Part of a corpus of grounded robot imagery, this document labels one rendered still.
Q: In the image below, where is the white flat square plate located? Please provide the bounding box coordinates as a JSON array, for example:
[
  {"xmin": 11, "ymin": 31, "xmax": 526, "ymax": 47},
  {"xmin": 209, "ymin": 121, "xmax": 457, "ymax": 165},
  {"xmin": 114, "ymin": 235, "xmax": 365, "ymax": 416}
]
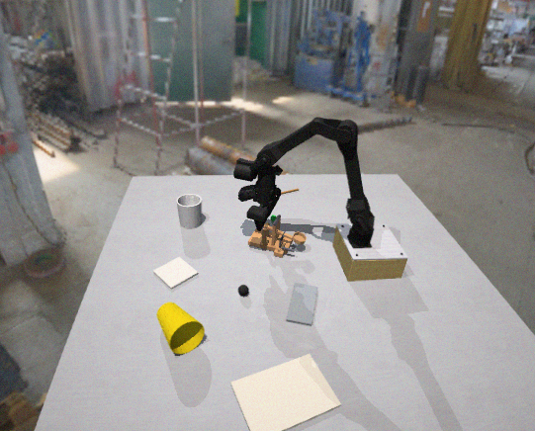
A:
[{"xmin": 152, "ymin": 257, "xmax": 198, "ymax": 290}]

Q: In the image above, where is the yellow cup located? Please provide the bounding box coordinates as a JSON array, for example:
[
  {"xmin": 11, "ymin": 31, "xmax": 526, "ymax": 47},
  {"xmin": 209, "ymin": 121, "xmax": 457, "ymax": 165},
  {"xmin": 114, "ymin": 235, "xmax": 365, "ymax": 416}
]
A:
[{"xmin": 156, "ymin": 302, "xmax": 205, "ymax": 354}]

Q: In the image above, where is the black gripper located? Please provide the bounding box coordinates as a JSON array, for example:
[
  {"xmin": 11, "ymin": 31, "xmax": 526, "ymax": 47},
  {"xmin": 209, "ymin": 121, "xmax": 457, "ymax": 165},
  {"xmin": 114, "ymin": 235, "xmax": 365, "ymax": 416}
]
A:
[{"xmin": 246, "ymin": 184, "xmax": 281, "ymax": 231}]

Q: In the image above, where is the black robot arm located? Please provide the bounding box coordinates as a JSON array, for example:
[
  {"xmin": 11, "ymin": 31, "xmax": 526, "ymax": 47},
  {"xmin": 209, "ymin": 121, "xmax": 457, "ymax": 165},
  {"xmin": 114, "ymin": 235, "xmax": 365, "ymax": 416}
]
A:
[{"xmin": 233, "ymin": 117, "xmax": 374, "ymax": 248}]

